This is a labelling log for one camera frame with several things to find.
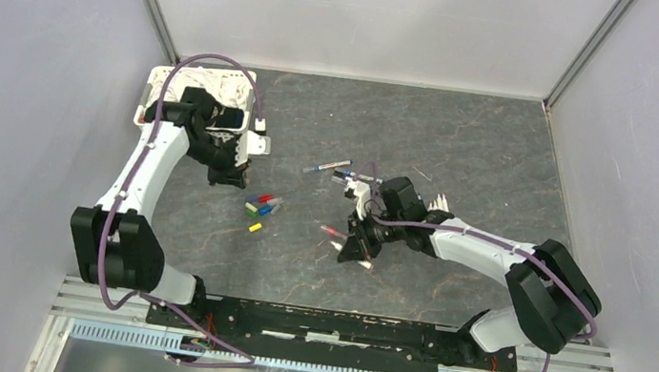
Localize blue cap silver pen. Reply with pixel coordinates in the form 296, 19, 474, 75
301, 159, 353, 174

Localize white cloth in basket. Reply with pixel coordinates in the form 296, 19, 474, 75
164, 67, 253, 111

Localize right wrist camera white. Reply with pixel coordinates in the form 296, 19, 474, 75
344, 179, 373, 221

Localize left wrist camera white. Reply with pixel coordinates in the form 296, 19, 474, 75
236, 130, 272, 167

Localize white plastic basket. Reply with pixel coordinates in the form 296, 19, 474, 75
132, 56, 258, 144

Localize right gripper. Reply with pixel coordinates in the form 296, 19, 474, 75
339, 202, 408, 268

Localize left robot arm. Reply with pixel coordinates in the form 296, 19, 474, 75
70, 86, 252, 329

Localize dark blue cap pen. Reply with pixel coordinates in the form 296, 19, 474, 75
333, 169, 383, 184

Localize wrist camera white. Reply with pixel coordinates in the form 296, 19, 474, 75
344, 179, 373, 221
236, 130, 272, 167

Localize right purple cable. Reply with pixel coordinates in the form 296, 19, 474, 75
327, 160, 616, 372

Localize brown cap pen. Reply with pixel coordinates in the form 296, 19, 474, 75
330, 241, 373, 270

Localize grey slotted cable duct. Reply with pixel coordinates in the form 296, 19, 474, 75
70, 320, 459, 372

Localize pink highlighter pen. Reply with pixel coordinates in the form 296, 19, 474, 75
320, 224, 348, 240

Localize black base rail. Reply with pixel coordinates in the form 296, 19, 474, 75
142, 285, 523, 372

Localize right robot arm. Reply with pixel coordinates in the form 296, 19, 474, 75
338, 176, 602, 367

